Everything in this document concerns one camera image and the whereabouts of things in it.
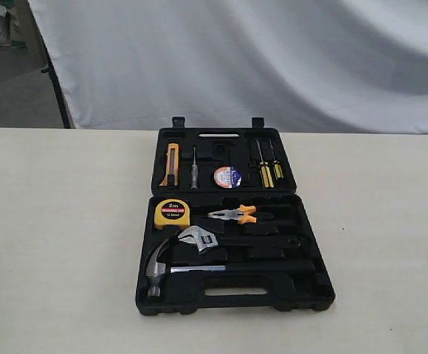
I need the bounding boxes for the green and tan bag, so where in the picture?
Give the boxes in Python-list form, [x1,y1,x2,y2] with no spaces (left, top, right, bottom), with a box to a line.
[8,7,27,49]

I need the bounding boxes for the small yellow black screwdriver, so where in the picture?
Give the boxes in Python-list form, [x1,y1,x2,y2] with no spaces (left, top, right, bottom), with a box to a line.
[269,140,284,180]

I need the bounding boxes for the wooden partition panel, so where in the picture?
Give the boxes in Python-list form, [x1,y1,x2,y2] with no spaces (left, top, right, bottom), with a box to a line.
[15,0,47,69]

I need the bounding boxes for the clear voltage tester screwdriver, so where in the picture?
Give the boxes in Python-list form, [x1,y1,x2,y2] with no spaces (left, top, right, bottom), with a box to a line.
[190,146,199,190]

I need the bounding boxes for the white backdrop cloth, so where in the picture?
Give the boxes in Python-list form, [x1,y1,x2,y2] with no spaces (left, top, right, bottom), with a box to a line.
[30,1,428,133]

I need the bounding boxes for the claw hammer black grip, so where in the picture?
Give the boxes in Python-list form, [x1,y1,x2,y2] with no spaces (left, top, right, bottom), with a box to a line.
[145,240,315,297]

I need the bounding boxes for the black plastic tool case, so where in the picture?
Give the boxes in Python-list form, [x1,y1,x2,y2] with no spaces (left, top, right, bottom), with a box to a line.
[134,117,335,316]

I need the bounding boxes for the black backdrop stand pole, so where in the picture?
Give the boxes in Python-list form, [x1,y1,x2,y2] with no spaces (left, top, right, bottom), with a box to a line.
[41,37,72,129]

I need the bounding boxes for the electrical tape roll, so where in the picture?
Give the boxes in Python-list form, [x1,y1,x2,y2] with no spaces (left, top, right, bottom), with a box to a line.
[213,166,242,189]

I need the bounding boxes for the orange handled pliers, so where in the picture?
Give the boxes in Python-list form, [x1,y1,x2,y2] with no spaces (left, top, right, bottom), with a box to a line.
[207,205,257,225]

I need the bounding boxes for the large yellow black screwdriver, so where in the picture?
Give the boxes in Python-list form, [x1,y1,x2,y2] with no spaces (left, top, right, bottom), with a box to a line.
[255,139,274,188]

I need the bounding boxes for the yellow tape measure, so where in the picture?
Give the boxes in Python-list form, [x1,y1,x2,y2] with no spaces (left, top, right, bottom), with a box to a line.
[153,198,190,230]

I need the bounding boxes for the orange utility knife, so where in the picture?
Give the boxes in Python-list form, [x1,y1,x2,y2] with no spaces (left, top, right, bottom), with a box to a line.
[159,142,179,187]

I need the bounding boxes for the chrome adjustable wrench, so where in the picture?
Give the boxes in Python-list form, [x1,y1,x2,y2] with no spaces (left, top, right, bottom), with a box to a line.
[177,226,301,254]

